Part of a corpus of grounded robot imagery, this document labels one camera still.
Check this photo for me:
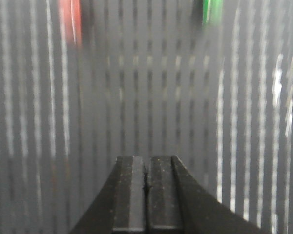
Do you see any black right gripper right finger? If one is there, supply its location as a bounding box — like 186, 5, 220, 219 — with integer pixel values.
147, 156, 265, 234

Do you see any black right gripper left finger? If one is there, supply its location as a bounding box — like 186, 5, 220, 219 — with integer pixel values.
71, 156, 146, 234

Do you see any green push button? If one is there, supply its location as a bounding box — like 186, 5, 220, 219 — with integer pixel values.
203, 0, 223, 27

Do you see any red push button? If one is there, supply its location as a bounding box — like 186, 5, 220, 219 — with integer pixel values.
58, 0, 82, 46

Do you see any black perforated pegboard panel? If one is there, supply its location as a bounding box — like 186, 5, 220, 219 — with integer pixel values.
0, 0, 293, 234

